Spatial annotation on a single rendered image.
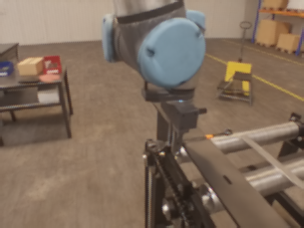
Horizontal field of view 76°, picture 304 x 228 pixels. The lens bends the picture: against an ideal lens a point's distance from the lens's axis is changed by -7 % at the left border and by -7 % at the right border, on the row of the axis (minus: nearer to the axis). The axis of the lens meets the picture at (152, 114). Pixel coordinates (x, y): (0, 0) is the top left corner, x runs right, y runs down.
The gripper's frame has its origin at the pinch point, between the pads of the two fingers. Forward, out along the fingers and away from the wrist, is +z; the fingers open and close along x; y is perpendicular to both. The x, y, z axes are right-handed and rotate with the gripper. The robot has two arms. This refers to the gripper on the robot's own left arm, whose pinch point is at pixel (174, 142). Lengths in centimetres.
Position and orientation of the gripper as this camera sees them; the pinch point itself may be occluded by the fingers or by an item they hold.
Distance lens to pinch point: 59.0
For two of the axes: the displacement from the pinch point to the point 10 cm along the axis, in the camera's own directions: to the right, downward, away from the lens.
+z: -0.2, 8.8, 4.7
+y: 9.6, -1.2, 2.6
